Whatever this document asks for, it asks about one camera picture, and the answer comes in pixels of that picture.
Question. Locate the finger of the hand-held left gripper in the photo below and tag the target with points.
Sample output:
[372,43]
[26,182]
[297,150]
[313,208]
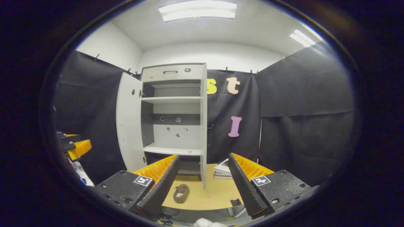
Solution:
[80,148]
[70,140]

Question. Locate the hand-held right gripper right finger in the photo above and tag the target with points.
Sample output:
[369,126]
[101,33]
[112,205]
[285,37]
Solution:
[246,189]

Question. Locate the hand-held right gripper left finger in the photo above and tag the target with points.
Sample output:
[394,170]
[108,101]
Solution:
[159,189]

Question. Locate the brown shoe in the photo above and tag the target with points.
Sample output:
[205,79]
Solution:
[181,193]

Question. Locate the white shoe cabinet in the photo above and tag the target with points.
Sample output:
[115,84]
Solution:
[176,138]

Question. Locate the white cabinet door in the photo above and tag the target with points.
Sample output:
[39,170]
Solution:
[204,142]
[129,126]

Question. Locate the white cabinet drawer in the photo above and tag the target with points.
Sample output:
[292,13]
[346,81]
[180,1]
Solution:
[172,73]

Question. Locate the black table clamp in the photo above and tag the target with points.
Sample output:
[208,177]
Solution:
[236,202]

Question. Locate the white paper sheet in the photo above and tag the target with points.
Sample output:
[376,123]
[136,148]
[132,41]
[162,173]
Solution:
[79,171]

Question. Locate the white table leg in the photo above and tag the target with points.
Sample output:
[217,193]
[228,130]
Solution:
[236,212]

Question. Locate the grey book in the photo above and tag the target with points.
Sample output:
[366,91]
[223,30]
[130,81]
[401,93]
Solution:
[222,175]
[222,178]

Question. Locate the white portrait cover book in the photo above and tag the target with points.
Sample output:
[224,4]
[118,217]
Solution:
[223,167]

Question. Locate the black backdrop cloth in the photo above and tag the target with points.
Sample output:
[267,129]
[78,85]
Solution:
[300,126]

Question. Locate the narrow ceiling light panel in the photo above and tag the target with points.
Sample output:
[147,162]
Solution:
[302,38]

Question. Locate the wide ceiling light panel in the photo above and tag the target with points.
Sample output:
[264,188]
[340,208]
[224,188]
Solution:
[197,11]

